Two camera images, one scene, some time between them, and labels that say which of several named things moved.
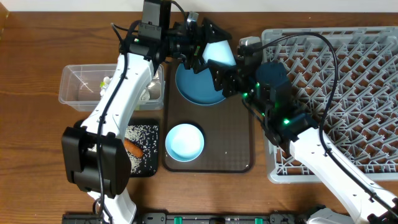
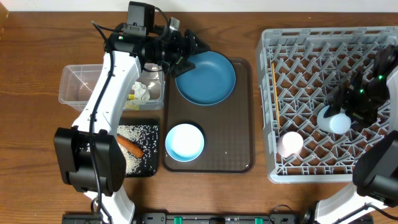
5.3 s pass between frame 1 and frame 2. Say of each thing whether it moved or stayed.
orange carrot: stayed
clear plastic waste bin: stayed
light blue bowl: stayed
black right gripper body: moved
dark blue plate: stayed
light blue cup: moved
